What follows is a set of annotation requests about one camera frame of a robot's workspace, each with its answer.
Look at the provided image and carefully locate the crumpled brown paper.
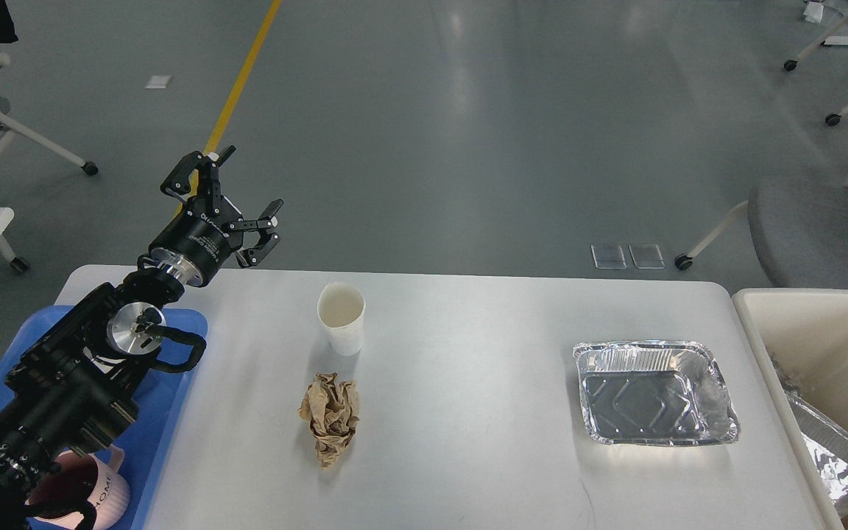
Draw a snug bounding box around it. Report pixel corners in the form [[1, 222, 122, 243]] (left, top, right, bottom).
[[297, 372, 360, 470]]

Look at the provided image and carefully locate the white bin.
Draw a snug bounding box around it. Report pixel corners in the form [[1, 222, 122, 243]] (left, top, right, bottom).
[[732, 289, 848, 529]]

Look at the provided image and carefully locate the pink mug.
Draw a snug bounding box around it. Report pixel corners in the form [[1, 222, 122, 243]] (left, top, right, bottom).
[[26, 444, 130, 529]]

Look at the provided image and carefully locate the white paper cup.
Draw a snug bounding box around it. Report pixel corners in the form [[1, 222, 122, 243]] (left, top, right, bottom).
[[317, 282, 366, 356]]

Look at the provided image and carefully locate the aluminium foil tray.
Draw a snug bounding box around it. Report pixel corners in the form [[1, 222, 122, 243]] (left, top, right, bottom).
[[572, 339, 741, 447]]

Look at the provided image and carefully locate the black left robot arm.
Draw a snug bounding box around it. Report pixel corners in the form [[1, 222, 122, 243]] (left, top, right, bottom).
[[0, 145, 283, 529]]

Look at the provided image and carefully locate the grey office chair right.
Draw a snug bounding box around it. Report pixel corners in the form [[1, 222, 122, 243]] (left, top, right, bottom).
[[674, 180, 848, 291]]

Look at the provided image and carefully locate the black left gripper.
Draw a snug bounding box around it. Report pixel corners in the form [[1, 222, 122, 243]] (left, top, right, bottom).
[[149, 144, 283, 286]]

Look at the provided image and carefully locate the blue plastic tray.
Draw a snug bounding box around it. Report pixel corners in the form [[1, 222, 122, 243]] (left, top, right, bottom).
[[0, 305, 194, 529]]

